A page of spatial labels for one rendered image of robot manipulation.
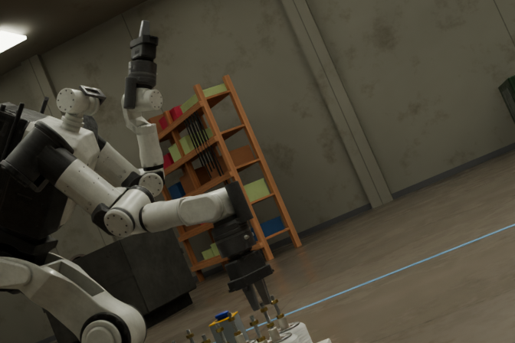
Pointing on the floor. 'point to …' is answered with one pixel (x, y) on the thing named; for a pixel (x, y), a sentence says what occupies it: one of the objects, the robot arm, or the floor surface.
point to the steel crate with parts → (138, 277)
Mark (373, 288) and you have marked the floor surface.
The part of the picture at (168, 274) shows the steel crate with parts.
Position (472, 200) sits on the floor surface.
